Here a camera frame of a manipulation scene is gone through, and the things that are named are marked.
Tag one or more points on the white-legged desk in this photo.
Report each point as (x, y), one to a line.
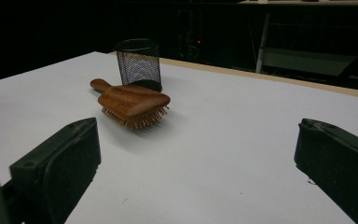
(262, 46)

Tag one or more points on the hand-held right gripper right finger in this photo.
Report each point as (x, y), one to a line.
(338, 165)

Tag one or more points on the white table mat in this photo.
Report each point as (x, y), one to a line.
(214, 140)

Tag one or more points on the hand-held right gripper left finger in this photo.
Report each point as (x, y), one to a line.
(65, 165)

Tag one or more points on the black mesh pen holder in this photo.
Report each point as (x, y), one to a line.
(138, 67)

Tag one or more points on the wooden hairbrush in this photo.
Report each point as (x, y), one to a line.
(130, 101)

